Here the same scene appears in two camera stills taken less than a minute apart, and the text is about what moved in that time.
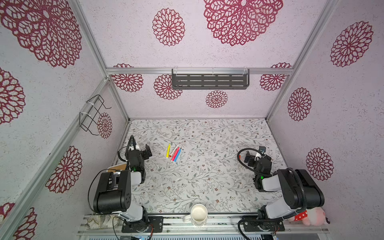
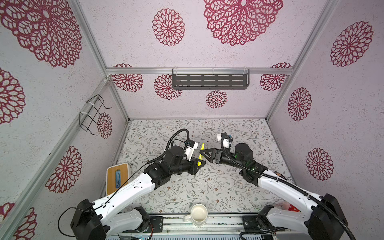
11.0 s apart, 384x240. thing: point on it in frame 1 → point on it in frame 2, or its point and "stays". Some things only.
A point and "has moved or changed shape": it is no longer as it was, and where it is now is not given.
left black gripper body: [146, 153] → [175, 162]
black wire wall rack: [87, 115] stays
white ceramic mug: [198, 216] stays
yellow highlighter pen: [168, 151] has moved or changed shape
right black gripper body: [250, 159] → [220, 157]
